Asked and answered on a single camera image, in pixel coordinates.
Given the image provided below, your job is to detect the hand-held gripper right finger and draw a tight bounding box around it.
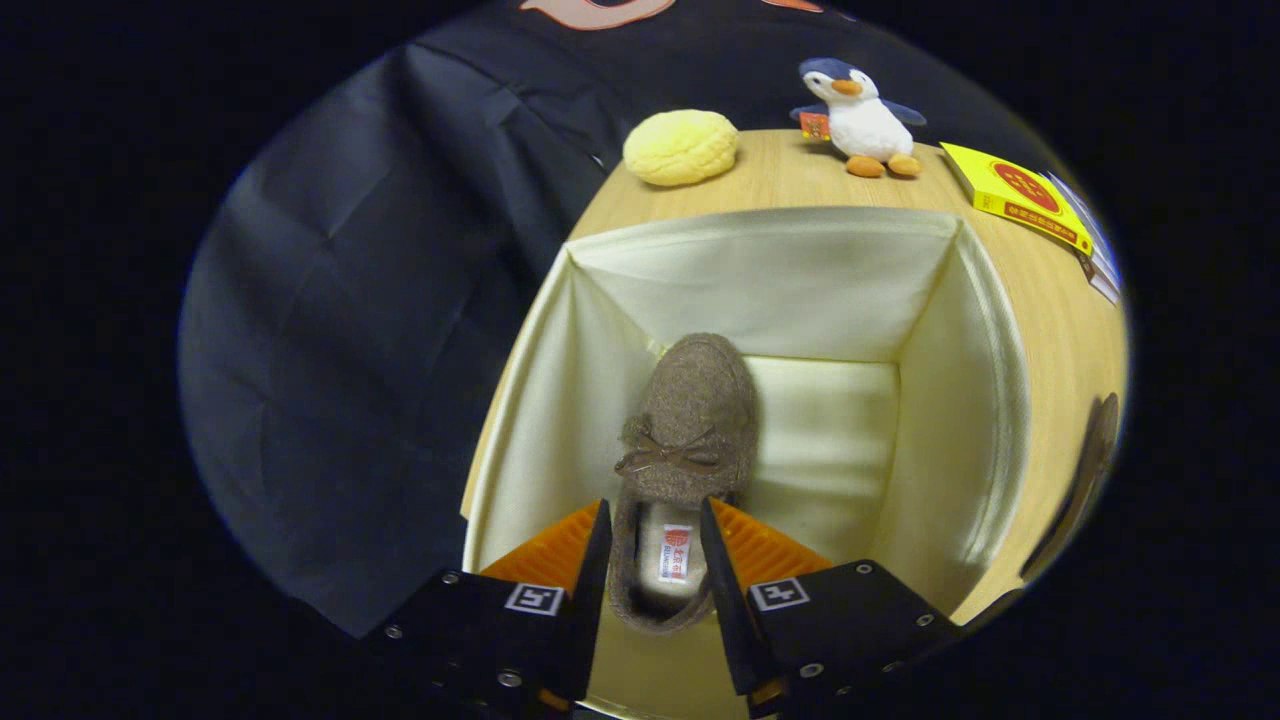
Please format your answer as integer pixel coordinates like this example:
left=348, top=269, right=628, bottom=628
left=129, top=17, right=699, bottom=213
left=698, top=495, right=968, bottom=716

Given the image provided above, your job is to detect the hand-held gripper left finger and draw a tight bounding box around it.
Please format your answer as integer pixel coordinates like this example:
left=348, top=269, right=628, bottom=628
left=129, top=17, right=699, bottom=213
left=360, top=497, right=614, bottom=716

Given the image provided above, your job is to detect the cream fabric storage box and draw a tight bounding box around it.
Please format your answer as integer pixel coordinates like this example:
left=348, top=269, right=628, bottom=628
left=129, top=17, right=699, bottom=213
left=460, top=205, right=1033, bottom=720

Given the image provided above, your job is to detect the black backdrop cloth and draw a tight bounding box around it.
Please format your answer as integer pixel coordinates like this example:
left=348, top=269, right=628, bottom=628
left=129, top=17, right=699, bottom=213
left=178, top=0, right=1061, bottom=641

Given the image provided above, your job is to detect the yellow plush bun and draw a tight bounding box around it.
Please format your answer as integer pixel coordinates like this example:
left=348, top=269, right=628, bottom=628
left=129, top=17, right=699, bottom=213
left=622, top=108, right=741, bottom=188

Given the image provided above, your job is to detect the plush penguin toy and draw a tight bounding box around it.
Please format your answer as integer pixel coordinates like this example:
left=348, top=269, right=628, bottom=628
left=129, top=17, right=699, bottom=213
left=788, top=57, right=928, bottom=179

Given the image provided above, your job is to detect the yellow book with red circle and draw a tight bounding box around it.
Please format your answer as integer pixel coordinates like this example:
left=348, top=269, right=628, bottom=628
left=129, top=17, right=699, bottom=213
left=940, top=142, right=1094, bottom=256

